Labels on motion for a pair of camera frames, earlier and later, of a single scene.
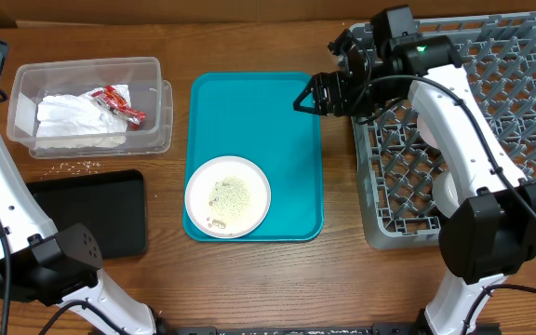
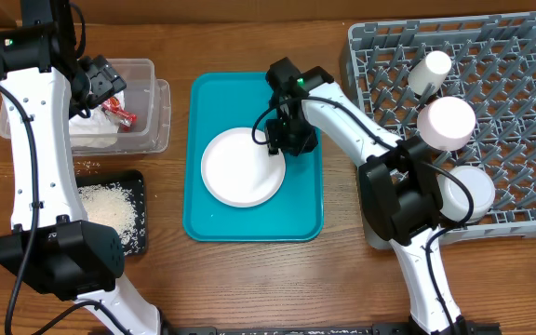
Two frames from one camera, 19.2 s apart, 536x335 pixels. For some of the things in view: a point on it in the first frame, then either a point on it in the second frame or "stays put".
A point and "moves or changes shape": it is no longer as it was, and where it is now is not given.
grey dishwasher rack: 515,67 stays put
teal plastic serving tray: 252,115 stays put
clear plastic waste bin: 150,93 stays put
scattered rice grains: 74,168 stays put
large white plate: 227,197 -> 239,171
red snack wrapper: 115,101 moves or changes shape
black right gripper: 333,79 -> 275,142
